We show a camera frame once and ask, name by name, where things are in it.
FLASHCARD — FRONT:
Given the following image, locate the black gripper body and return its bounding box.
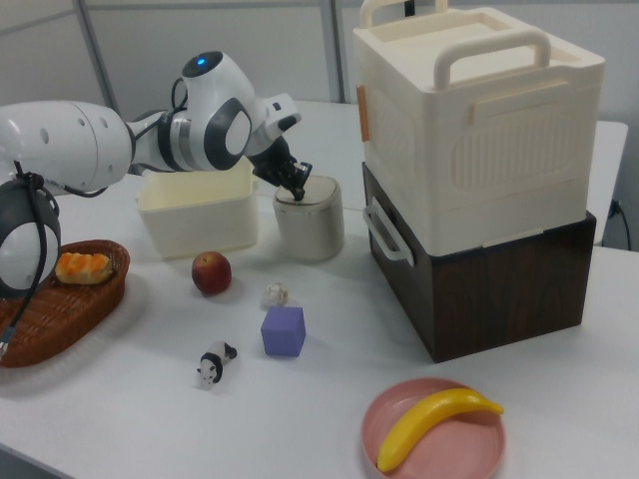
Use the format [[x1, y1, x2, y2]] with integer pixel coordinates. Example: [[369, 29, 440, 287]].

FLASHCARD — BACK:
[[248, 138, 301, 190]]

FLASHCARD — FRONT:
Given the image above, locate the cream open plastic bin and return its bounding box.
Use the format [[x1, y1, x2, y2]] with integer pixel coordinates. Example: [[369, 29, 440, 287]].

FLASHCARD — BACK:
[[135, 160, 262, 259]]

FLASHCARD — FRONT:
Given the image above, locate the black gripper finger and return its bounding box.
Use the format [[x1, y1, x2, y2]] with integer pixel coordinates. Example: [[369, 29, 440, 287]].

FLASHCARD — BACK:
[[293, 160, 315, 192], [282, 169, 307, 204]]

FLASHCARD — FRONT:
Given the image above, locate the black wall power cable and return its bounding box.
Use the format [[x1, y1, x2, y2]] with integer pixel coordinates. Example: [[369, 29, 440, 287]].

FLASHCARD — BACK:
[[609, 199, 633, 247]]

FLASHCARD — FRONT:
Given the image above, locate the small beige trash can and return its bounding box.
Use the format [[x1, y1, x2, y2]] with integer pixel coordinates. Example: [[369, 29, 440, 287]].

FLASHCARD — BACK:
[[272, 175, 346, 264]]

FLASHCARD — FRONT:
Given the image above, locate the orange-topped bread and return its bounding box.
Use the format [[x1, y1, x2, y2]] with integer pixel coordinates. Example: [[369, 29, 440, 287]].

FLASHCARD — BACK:
[[54, 251, 113, 285]]

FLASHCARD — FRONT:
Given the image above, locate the panda figurine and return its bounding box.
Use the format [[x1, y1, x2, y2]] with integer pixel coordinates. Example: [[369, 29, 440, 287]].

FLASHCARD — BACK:
[[195, 340, 239, 391]]

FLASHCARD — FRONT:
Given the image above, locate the dark wood-grain box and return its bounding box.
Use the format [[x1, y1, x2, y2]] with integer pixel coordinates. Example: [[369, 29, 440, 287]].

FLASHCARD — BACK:
[[361, 162, 598, 364]]

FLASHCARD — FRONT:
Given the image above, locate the brown wicker basket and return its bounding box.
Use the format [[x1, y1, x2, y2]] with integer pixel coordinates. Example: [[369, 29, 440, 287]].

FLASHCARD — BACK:
[[0, 239, 132, 369]]

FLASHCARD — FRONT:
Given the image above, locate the red apple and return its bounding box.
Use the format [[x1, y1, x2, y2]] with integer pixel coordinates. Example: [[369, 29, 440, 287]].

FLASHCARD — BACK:
[[191, 250, 233, 296]]

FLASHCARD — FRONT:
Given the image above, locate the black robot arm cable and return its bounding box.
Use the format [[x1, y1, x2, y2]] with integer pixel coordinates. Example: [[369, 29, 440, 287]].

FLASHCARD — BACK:
[[0, 160, 110, 356]]

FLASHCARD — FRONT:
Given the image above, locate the purple cube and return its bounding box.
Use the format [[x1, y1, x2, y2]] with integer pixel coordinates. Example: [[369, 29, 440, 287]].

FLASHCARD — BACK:
[[260, 305, 307, 358]]

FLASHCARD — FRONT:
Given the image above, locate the cream storage box with handles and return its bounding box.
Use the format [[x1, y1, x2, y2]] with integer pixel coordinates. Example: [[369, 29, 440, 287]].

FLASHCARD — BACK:
[[351, 0, 607, 259]]

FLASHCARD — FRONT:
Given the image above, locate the pink plate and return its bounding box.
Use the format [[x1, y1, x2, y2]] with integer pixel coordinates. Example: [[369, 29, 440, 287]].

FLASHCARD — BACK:
[[360, 377, 507, 479]]

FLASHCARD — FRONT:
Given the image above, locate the yellow banana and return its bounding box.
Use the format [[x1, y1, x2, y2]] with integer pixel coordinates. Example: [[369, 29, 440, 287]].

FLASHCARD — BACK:
[[375, 387, 505, 473]]

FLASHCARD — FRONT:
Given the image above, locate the white garlic bulb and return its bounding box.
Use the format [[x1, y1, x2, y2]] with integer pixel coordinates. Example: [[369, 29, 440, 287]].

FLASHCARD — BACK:
[[261, 280, 292, 309]]

